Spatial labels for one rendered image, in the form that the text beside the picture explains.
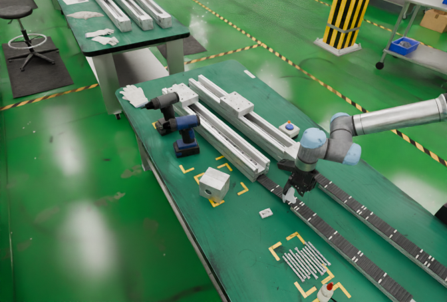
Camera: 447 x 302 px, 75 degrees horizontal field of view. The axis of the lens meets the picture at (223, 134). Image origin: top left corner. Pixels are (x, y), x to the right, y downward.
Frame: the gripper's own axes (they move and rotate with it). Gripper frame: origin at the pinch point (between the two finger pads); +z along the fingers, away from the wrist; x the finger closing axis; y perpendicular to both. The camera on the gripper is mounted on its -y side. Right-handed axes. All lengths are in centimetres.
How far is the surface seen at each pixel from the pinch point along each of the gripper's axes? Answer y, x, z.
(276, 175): -13.4, 7.0, 5.9
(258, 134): -34.2, 14.1, -1.2
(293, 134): -25.3, 31.5, 1.5
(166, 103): -69, -17, -13
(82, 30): -231, -8, 7
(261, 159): -20.4, 2.5, -2.3
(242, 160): -25.0, -4.8, -2.1
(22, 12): -356, -36, 24
